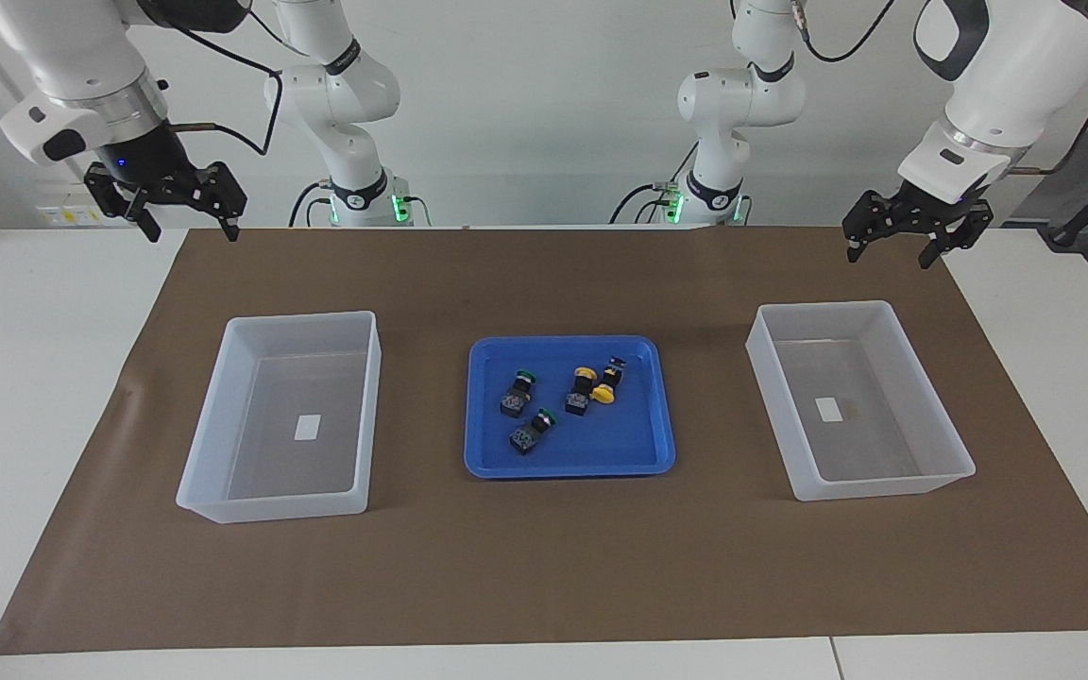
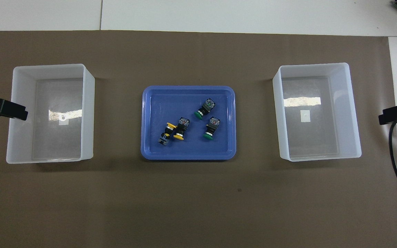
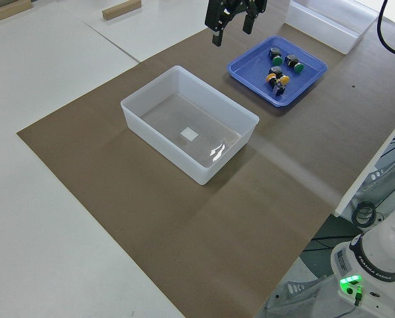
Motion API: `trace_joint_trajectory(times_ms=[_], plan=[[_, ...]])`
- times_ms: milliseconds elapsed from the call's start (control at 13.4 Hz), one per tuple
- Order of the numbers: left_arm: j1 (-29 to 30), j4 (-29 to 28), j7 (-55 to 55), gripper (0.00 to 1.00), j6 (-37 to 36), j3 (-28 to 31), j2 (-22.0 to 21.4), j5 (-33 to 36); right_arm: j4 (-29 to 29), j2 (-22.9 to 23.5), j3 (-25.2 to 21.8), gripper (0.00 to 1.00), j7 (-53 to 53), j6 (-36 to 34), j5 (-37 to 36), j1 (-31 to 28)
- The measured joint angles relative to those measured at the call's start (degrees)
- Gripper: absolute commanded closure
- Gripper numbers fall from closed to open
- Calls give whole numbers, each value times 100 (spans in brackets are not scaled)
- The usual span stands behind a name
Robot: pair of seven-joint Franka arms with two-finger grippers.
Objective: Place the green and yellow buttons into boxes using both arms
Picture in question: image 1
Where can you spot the grey partition panel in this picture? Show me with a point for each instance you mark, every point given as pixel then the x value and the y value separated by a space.
pixel 1073 184

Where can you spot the white wall socket strip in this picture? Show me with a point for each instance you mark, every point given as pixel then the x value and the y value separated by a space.
pixel 67 215

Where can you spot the yellow push button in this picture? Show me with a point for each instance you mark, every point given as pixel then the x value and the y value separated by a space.
pixel 604 394
pixel 578 399

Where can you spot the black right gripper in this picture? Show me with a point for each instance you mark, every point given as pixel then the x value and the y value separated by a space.
pixel 152 161

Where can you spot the blue plastic tray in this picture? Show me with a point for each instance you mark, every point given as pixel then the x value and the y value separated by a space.
pixel 601 444

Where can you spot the white box label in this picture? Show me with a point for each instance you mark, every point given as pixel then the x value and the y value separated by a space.
pixel 308 427
pixel 828 409

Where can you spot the green push button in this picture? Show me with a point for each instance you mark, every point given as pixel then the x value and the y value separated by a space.
pixel 512 401
pixel 527 437

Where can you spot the translucent white plastic box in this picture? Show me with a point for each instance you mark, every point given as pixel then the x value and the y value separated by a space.
pixel 280 453
pixel 875 444

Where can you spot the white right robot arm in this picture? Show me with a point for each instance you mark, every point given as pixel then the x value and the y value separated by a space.
pixel 81 57

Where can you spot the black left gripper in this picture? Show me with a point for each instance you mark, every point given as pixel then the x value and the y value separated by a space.
pixel 931 212

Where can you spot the brown table mat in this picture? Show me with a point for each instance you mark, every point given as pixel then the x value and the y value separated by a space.
pixel 544 567

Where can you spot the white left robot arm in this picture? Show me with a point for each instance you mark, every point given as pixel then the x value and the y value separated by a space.
pixel 1007 76

